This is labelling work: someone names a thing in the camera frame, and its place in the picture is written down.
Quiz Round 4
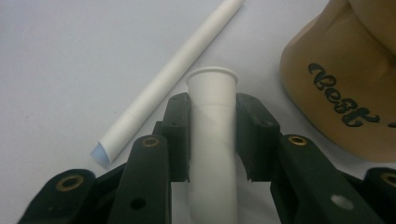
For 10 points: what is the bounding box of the long white pen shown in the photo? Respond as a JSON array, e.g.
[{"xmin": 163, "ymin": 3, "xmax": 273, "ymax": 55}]
[{"xmin": 90, "ymin": 0, "xmax": 246, "ymax": 166}]

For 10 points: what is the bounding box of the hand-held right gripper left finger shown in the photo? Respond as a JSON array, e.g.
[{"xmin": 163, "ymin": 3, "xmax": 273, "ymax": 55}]
[{"xmin": 152, "ymin": 91, "xmax": 191, "ymax": 183}]

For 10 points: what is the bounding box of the tan cup with animal figure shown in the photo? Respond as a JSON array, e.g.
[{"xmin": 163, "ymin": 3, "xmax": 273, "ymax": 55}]
[{"xmin": 278, "ymin": 0, "xmax": 396, "ymax": 163}]

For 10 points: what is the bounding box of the short white tube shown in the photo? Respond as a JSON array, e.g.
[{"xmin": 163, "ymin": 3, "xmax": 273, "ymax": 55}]
[{"xmin": 185, "ymin": 65, "xmax": 239, "ymax": 224}]

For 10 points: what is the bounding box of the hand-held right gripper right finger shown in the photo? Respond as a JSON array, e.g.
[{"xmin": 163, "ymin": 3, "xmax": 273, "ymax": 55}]
[{"xmin": 235, "ymin": 92, "xmax": 283, "ymax": 183}]

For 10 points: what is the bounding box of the white board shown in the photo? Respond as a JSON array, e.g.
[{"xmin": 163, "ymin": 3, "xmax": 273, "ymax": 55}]
[{"xmin": 0, "ymin": 0, "xmax": 396, "ymax": 224}]

